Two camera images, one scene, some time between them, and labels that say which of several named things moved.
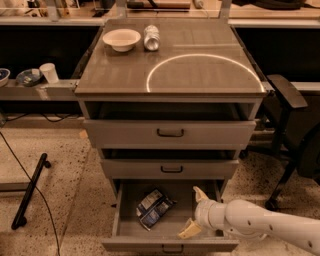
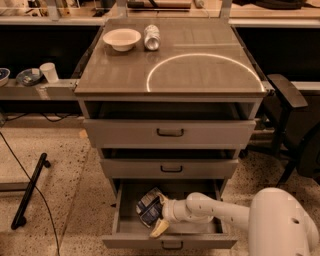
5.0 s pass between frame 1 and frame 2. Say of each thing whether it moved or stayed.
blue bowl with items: stayed
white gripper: moved
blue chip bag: stayed
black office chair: stayed
